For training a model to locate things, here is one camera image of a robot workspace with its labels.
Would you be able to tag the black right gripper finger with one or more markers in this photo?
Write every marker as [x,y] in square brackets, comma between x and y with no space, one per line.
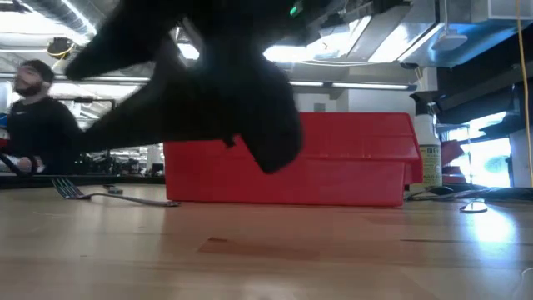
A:
[137,33]
[166,112]

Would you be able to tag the iridescent fork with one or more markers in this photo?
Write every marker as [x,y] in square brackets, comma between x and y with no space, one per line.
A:
[71,189]

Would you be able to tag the red plastic bin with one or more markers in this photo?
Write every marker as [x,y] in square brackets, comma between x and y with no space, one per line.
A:
[333,179]

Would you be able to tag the spray bottle with yellow label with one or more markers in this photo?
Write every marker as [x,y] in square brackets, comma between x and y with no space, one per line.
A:
[426,146]

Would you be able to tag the long ceiling light tube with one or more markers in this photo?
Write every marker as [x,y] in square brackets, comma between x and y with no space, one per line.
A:
[366,86]

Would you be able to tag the person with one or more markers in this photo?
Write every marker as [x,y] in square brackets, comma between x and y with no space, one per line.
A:
[41,125]

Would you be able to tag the person's hand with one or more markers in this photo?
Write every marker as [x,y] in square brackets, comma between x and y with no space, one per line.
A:
[26,165]

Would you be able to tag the white ceiling access point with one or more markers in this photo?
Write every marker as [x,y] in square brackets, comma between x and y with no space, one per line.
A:
[450,41]

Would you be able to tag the black background desk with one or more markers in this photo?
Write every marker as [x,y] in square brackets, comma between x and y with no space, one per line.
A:
[491,91]

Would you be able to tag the iridescent cutlery piece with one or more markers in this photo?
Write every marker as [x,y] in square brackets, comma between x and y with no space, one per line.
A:
[474,207]

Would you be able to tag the silver ventilation duct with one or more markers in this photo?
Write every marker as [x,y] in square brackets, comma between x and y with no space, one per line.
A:
[62,12]

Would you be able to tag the black metal table frame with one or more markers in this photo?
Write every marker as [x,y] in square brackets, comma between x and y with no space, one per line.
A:
[125,180]

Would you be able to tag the black background station frame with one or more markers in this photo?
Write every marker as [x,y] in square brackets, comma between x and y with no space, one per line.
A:
[83,100]

